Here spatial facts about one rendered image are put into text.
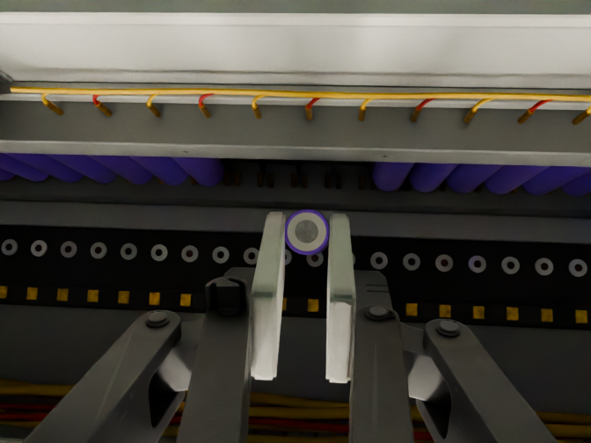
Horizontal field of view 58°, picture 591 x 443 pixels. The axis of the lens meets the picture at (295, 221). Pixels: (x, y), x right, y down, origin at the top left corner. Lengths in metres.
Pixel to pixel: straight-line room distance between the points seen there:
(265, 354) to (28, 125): 0.14
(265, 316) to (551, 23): 0.12
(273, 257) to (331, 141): 0.06
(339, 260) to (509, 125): 0.09
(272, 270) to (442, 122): 0.10
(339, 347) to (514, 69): 0.12
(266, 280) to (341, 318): 0.02
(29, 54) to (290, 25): 0.10
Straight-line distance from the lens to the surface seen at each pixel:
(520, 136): 0.23
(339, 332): 0.16
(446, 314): 0.35
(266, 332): 0.16
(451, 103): 0.22
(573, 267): 0.38
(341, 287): 0.16
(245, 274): 0.18
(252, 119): 0.22
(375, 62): 0.20
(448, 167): 0.26
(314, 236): 0.21
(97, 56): 0.21
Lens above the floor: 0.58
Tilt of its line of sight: 8 degrees up
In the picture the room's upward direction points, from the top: 179 degrees counter-clockwise
